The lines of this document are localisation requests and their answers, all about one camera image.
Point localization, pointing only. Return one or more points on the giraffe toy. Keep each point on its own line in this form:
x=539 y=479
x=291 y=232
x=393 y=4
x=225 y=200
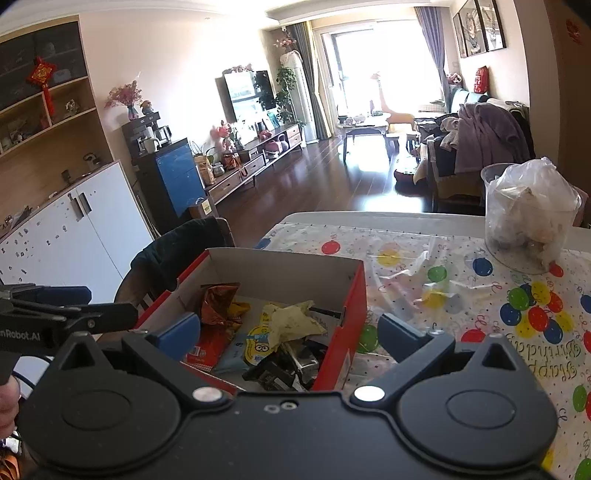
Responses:
x=392 y=115

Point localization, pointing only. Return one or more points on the grey yellow curtain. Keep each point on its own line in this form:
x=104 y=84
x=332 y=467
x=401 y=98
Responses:
x=311 y=78

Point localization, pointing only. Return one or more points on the black wrapper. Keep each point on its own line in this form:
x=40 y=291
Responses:
x=277 y=374

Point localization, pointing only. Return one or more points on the coffee machine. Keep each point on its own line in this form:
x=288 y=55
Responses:
x=147 y=134

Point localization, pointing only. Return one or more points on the red cardboard box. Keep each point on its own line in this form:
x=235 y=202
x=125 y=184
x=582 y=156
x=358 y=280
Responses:
x=341 y=332

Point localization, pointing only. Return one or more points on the grey purple clothes pile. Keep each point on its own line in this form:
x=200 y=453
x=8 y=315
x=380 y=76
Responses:
x=494 y=134

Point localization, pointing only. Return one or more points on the yellow snack packet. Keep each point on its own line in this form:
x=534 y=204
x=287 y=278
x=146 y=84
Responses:
x=295 y=321

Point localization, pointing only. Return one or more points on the clear plastic film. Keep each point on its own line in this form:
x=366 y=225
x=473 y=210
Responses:
x=406 y=277

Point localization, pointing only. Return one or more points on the potted green plant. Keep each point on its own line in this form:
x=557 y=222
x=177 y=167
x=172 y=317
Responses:
x=286 y=92

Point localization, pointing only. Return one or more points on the small cardboard box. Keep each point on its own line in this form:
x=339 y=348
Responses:
x=203 y=208

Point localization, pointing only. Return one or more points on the dark sofa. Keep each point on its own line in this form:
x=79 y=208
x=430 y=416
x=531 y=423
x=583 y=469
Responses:
x=443 y=184

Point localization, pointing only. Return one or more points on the white plastic bag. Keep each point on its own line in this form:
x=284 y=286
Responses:
x=535 y=198

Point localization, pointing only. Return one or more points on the red door decoration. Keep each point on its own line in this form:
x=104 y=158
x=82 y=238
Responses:
x=575 y=25

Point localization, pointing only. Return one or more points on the pink flower vase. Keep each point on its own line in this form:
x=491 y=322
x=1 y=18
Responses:
x=127 y=99

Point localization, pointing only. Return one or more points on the wall shelf cabinet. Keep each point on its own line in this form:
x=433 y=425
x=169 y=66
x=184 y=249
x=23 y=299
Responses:
x=55 y=184

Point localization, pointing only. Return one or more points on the brown door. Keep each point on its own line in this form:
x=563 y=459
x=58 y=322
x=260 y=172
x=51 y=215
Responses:
x=568 y=92

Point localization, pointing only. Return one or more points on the wooden coffee table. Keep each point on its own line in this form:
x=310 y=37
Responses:
x=364 y=131

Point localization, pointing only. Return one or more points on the clear plastic container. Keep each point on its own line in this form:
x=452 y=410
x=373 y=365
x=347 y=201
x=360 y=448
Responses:
x=489 y=198

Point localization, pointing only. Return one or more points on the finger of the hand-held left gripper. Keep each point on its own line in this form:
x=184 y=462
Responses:
x=64 y=294
x=111 y=314

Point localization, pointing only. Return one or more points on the wooden TV cabinet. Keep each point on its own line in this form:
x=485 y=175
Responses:
x=258 y=159

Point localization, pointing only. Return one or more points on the red knot ornament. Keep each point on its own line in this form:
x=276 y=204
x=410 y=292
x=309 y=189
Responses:
x=42 y=76

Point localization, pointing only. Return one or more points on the person's left hand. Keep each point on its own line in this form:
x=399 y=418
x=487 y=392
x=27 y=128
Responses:
x=8 y=406

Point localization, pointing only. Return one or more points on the white floor air conditioner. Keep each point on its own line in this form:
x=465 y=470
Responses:
x=300 y=97

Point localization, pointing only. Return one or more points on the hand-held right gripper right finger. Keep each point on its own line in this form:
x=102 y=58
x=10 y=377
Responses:
x=401 y=336

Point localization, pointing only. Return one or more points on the blue cabinet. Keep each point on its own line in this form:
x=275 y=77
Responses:
x=175 y=180

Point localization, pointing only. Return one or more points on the brown snack packet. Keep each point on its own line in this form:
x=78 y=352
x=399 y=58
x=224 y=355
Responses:
x=217 y=304

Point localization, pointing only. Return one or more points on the red cushion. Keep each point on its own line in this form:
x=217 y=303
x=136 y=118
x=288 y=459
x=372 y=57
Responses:
x=481 y=79

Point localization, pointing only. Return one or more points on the framed wall picture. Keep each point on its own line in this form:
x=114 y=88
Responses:
x=491 y=23
x=460 y=34
x=473 y=27

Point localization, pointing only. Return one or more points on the pink flower bunch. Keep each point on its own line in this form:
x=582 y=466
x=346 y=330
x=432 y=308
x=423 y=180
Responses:
x=285 y=41

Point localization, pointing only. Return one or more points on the television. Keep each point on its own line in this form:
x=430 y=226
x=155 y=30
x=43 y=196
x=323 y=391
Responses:
x=244 y=94

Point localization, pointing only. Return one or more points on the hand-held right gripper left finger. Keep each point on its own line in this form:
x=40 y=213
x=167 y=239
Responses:
x=178 y=336

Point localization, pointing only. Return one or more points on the pink plush toy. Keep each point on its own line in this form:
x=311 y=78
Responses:
x=224 y=136

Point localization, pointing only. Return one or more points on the blue grey curtain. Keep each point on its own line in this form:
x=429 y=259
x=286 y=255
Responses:
x=431 y=46

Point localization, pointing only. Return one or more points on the dark chair with jacket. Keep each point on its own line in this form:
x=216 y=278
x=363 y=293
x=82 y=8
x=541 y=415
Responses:
x=175 y=249

